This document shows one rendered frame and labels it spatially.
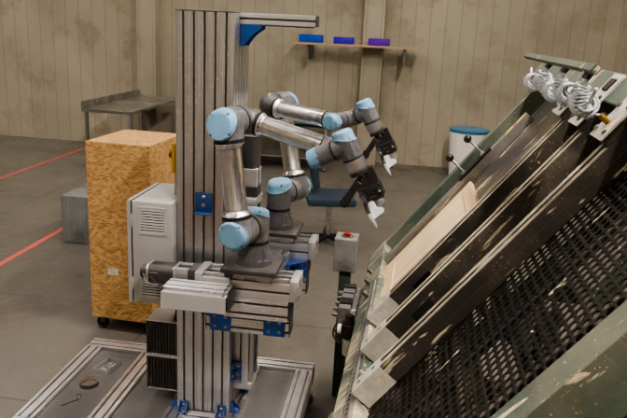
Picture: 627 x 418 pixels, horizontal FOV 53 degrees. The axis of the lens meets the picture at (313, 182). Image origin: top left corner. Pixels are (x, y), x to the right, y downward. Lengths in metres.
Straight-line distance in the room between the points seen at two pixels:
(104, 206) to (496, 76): 6.92
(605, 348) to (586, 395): 0.09
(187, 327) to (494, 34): 7.62
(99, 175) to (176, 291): 1.67
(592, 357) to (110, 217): 3.37
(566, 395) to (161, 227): 1.97
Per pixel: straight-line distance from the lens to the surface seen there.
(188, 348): 3.02
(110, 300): 4.35
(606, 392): 1.21
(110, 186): 4.08
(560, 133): 2.27
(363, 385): 1.97
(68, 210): 6.06
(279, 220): 3.01
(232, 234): 2.39
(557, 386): 1.20
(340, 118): 2.78
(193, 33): 2.67
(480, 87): 9.80
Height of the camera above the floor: 1.98
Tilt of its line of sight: 14 degrees down
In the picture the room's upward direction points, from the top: 3 degrees clockwise
